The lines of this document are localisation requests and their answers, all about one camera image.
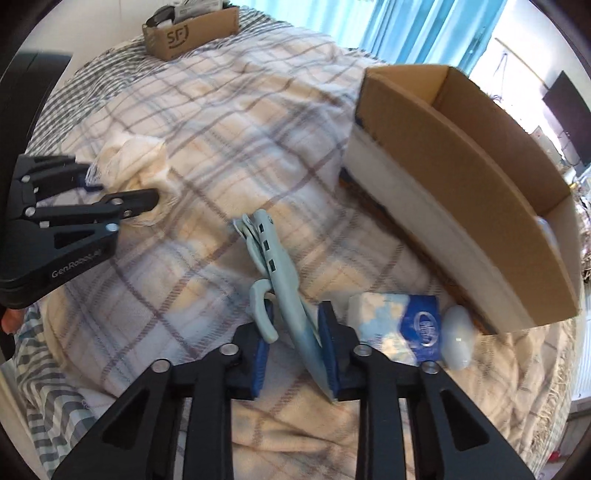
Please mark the middle blue curtain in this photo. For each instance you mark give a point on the middle blue curtain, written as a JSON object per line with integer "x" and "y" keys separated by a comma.
{"x": 443, "y": 32}

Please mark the pale blue oval case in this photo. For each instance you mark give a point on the pale blue oval case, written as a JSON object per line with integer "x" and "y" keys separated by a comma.
{"x": 459, "y": 335}

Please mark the blue Vinda tissue pack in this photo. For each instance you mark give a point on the blue Vinda tissue pack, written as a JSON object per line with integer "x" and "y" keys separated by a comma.
{"x": 405, "y": 328}

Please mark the plaid beige blanket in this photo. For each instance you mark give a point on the plaid beige blanket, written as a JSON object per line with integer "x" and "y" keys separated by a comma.
{"x": 260, "y": 120}

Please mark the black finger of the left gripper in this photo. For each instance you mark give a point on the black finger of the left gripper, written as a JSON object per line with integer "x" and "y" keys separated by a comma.
{"x": 111, "y": 208}
{"x": 37, "y": 178}

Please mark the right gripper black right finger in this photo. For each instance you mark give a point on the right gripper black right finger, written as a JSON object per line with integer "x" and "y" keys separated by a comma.
{"x": 415, "y": 421}

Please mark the gingham grey bed sheet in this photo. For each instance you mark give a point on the gingham grey bed sheet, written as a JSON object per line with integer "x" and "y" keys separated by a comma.
{"x": 55, "y": 411}

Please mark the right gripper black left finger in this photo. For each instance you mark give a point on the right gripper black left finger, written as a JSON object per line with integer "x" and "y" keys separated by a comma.
{"x": 137, "y": 437}

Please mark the white cloth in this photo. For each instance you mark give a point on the white cloth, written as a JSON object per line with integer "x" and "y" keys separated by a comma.
{"x": 129, "y": 162}

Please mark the small SF cardboard box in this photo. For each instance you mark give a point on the small SF cardboard box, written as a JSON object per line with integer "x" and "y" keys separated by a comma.
{"x": 170, "y": 42}

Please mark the light green clothes hanger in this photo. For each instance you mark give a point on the light green clothes hanger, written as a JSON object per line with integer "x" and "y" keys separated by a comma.
{"x": 281, "y": 280}

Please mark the black wall television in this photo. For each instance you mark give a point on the black wall television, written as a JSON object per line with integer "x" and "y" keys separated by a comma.
{"x": 572, "y": 113}

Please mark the large open cardboard box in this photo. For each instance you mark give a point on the large open cardboard box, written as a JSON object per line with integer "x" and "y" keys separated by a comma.
{"x": 474, "y": 196}

